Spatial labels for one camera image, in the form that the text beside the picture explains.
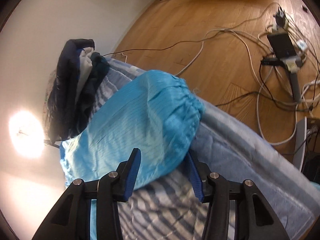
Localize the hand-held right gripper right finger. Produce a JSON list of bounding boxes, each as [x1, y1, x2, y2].
[[187, 152, 292, 240]]

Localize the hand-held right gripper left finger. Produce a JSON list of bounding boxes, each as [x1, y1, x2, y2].
[[31, 148, 142, 240]]

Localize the blue work coat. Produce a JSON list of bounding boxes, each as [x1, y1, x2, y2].
[[59, 69, 206, 240]]

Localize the grey striped blanket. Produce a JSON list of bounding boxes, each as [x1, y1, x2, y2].
[[91, 57, 320, 240]]

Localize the folded dark navy jacket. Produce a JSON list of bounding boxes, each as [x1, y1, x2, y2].
[[45, 39, 110, 140]]

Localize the white flat panel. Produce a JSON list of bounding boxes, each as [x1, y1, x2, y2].
[[292, 117, 308, 173]]

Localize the grey metal bar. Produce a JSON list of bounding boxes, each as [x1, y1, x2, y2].
[[284, 57, 304, 103]]

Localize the black flat device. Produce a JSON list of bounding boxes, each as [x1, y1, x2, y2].
[[267, 33, 297, 58]]

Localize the white power strip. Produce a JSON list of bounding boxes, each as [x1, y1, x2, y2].
[[265, 5, 292, 34]]

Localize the ring light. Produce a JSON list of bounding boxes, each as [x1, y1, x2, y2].
[[9, 110, 44, 158]]

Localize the tangle of floor cables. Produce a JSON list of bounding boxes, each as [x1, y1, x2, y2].
[[101, 2, 320, 155]]

